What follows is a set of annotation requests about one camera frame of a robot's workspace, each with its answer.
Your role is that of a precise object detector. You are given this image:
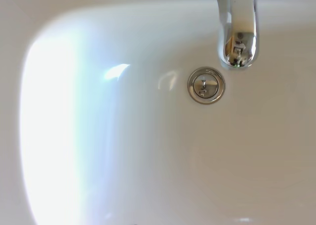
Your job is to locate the white ceramic sink basin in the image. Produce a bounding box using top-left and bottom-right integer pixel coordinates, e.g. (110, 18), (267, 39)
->
(0, 0), (316, 225)

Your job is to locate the chrome sink faucet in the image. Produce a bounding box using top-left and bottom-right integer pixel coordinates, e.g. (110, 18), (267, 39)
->
(214, 0), (261, 71)

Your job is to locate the chrome sink drain stopper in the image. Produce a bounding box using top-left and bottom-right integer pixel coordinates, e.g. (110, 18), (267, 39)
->
(187, 66), (226, 105)

